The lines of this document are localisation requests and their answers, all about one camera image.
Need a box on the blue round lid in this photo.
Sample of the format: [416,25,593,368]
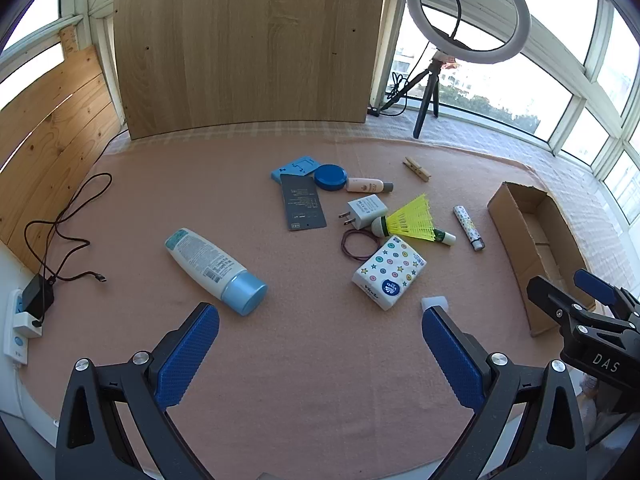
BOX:
[314,164,348,192]

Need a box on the wooden plank panel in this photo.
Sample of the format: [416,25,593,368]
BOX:
[0,27,126,261]

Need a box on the dotted white tissue pack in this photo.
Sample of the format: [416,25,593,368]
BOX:
[352,236,429,312]

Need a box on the black ring light cable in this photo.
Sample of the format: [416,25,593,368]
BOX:
[385,42,436,117]

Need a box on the small pink bottle grey cap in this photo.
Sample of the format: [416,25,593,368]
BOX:
[346,177,394,194]

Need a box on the cardboard box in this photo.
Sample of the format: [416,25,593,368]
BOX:
[487,181,597,337]

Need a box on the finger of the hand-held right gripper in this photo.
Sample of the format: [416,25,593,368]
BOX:
[573,268,640,318]
[526,275,621,341]

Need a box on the white lotion bottle blue cap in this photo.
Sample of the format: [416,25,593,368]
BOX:
[164,227,268,317]

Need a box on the white lace cloth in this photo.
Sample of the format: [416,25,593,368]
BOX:
[577,372,601,441]

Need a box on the pink mat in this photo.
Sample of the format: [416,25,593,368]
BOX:
[20,130,601,480]

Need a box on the black power adapter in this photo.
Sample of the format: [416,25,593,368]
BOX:
[24,274,56,328]

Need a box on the black charging cable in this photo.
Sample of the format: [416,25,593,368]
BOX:
[24,172,113,286]

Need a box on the dark grey card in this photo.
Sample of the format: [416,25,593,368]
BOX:
[279,173,328,232]

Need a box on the blue plastic holder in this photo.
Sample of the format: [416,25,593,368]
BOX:
[271,155,316,184]

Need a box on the yellow shuttlecock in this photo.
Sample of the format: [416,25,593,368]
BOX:
[370,193,436,244]

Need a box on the white ring light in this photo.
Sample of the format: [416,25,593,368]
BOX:
[406,0,532,66]

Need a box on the brown hair tie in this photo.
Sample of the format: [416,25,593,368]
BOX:
[341,230,383,260]

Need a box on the checked cloth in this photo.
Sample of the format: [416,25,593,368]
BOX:
[107,107,640,291]

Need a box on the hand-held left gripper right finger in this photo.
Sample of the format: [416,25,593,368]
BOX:
[421,305,587,480]

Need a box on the white power strip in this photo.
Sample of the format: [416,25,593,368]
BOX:
[4,287,45,363]

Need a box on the wooden clothespin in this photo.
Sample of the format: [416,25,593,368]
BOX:
[403,156,432,182]

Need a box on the patterned white tube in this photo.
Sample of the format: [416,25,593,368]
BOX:
[453,205,486,252]

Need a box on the white charger plug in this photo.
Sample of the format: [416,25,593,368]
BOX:
[338,195,388,231]

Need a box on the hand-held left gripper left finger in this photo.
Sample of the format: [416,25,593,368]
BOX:
[55,302,221,480]

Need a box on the large wooden board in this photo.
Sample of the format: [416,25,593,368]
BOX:
[113,0,389,141]

